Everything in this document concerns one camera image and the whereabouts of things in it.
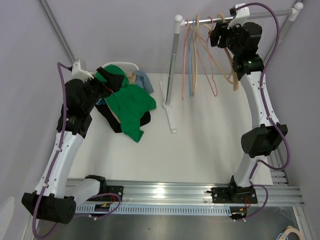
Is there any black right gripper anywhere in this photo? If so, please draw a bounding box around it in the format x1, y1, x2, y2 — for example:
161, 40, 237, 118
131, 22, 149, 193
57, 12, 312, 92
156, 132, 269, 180
208, 18, 244, 57

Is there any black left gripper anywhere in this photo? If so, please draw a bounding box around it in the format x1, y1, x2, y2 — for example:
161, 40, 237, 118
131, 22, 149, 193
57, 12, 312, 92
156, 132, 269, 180
81, 67, 124, 113

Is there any beige t shirt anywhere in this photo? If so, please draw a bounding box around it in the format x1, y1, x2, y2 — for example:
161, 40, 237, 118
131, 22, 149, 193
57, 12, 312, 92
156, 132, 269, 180
103, 68, 136, 124

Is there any green t shirt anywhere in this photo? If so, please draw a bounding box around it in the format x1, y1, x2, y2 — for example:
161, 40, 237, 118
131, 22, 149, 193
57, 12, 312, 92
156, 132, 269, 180
94, 64, 157, 143

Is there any grey blue t shirt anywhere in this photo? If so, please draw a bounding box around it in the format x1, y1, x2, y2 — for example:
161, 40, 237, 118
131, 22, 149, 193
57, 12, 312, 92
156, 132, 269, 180
96, 65, 154, 107

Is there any black t shirt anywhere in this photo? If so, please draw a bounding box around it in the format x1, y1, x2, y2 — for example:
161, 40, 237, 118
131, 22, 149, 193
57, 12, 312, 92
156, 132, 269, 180
95, 104, 151, 133

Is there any light blue wire hanger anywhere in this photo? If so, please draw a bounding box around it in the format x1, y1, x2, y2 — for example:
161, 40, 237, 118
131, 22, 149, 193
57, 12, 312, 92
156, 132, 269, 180
187, 18, 196, 98

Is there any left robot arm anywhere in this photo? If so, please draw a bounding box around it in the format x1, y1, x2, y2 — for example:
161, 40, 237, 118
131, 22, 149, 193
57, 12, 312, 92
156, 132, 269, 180
21, 63, 123, 224

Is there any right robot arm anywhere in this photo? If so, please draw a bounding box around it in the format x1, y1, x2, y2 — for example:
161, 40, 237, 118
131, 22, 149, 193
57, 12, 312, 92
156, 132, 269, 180
208, 22, 288, 204

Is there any beige hanger on floor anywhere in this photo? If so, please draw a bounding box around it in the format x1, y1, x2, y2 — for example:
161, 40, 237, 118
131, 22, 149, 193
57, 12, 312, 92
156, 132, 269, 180
276, 225, 305, 240

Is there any white perforated plastic basket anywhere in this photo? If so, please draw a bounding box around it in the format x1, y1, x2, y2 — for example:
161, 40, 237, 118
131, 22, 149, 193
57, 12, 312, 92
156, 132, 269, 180
102, 62, 140, 73

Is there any silver white clothes rack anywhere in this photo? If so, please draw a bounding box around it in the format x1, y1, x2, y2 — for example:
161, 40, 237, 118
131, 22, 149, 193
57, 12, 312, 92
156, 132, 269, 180
159, 0, 304, 134

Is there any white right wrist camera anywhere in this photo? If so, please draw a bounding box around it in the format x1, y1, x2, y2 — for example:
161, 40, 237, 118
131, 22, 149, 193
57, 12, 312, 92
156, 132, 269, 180
228, 3, 250, 28

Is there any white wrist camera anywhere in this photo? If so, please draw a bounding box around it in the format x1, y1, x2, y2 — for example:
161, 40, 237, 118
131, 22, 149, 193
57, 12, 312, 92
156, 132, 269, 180
228, 3, 250, 28
71, 59, 94, 82

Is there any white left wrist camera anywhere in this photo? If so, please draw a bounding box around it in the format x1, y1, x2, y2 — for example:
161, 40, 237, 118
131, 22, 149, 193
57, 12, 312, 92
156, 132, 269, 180
71, 59, 94, 82

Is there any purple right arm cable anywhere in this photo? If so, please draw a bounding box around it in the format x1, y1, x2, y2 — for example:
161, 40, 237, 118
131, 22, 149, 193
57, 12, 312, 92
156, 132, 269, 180
233, 1, 291, 222

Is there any grey wall corner profile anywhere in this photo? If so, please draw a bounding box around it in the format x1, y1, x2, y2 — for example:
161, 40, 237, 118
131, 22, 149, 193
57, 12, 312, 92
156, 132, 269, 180
37, 0, 76, 64

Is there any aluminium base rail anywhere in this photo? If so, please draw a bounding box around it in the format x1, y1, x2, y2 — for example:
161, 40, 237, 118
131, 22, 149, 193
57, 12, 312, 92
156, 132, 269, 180
62, 144, 305, 207

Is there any white slotted cable duct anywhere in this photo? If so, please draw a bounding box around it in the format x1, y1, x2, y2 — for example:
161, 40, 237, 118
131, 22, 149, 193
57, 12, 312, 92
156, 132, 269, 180
75, 203, 232, 216

